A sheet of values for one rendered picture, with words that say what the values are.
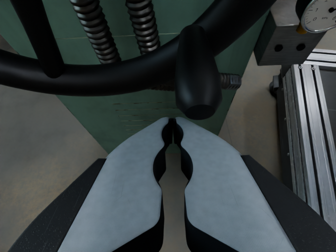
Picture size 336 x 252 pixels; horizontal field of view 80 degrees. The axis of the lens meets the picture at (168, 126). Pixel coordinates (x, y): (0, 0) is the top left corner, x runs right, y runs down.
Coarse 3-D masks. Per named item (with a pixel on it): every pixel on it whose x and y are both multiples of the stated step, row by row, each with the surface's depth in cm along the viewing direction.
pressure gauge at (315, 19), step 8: (304, 0) 24; (312, 0) 23; (320, 0) 23; (328, 0) 23; (296, 8) 26; (304, 8) 24; (312, 8) 24; (320, 8) 24; (328, 8) 24; (304, 16) 25; (312, 16) 25; (320, 16) 25; (328, 16) 25; (304, 24) 26; (312, 24) 26; (320, 24) 26; (328, 24) 26; (304, 32) 29; (312, 32) 27
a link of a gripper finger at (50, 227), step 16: (96, 160) 8; (80, 176) 8; (96, 176) 8; (64, 192) 7; (80, 192) 7; (48, 208) 7; (64, 208) 6; (32, 224) 6; (48, 224) 6; (64, 224) 6; (16, 240) 6; (32, 240) 6; (48, 240) 6
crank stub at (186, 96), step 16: (192, 32) 12; (192, 48) 11; (208, 48) 11; (176, 64) 11; (192, 64) 10; (208, 64) 10; (176, 80) 11; (192, 80) 10; (208, 80) 10; (176, 96) 10; (192, 96) 10; (208, 96) 10; (192, 112) 10; (208, 112) 10
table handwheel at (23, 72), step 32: (32, 0) 11; (224, 0) 11; (256, 0) 11; (32, 32) 13; (224, 32) 12; (0, 64) 15; (32, 64) 16; (64, 64) 17; (96, 64) 17; (128, 64) 16; (160, 64) 15
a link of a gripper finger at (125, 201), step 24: (168, 120) 11; (120, 144) 9; (144, 144) 9; (168, 144) 12; (120, 168) 8; (144, 168) 8; (96, 192) 7; (120, 192) 7; (144, 192) 7; (96, 216) 6; (120, 216) 6; (144, 216) 6; (72, 240) 6; (96, 240) 6; (120, 240) 6; (144, 240) 6
